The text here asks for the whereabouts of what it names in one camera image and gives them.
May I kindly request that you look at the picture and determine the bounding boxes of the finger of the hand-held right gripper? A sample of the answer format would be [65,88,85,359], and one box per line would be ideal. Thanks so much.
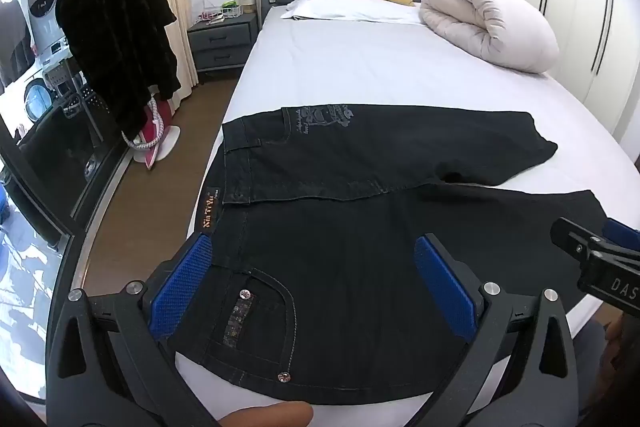
[550,217,640,267]

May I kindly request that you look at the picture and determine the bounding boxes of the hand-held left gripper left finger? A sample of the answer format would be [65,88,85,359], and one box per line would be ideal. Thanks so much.
[45,232,221,427]

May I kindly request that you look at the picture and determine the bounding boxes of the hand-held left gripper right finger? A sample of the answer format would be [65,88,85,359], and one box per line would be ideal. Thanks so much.
[412,232,581,427]

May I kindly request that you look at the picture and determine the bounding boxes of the black denim pants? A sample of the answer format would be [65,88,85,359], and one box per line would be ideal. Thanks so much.
[165,103,608,405]

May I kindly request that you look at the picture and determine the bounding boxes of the person's left hand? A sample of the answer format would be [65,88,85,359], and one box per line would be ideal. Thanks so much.
[234,401,314,427]

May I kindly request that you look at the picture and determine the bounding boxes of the pink and white iron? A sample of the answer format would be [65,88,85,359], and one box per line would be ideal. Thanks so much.
[121,99,184,169]

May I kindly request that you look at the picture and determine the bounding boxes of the rolled beige duvet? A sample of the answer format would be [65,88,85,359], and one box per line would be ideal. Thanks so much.
[419,0,560,74]

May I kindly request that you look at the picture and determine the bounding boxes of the bed with white sheet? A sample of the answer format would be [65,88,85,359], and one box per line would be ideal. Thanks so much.
[175,0,640,427]

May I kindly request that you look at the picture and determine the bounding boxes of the dark grey nightstand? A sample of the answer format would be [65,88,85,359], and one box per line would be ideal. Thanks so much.
[187,12,259,73]

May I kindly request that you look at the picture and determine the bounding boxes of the hanging black garment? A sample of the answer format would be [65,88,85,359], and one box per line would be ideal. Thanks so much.
[55,0,182,135]

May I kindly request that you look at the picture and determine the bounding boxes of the white flat pillow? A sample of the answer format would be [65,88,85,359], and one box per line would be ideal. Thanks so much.
[280,0,426,26]

